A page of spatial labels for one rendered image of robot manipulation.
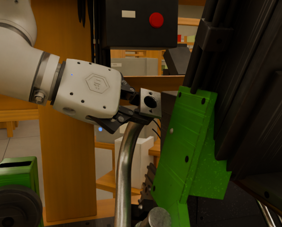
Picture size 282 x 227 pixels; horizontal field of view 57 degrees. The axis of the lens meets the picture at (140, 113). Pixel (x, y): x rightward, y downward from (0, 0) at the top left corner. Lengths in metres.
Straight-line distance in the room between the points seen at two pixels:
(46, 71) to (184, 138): 0.23
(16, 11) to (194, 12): 12.10
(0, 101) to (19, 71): 0.41
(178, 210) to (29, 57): 0.31
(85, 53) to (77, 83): 0.29
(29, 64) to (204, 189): 0.32
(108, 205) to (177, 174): 0.48
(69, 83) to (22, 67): 0.07
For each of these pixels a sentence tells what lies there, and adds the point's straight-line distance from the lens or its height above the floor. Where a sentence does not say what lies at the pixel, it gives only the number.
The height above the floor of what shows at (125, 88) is 1.27.
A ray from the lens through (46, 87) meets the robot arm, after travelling 0.41.
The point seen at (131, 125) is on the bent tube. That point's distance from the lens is 0.51.
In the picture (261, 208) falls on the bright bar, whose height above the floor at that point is 1.08.
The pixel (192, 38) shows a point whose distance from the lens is 8.81.
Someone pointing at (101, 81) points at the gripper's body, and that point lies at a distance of 0.44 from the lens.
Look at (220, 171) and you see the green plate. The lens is 0.43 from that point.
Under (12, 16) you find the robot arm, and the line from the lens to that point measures 0.48.
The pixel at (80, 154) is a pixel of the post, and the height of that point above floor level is 1.07.
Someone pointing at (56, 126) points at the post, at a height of 1.15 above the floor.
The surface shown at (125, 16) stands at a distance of 0.62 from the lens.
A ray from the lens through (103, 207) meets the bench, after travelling 0.86.
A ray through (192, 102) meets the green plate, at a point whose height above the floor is 1.25.
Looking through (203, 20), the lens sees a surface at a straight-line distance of 0.37.
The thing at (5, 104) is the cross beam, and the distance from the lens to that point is 0.82.
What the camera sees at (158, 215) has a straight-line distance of 0.42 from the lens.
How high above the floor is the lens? 1.31
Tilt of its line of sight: 10 degrees down
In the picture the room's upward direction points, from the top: straight up
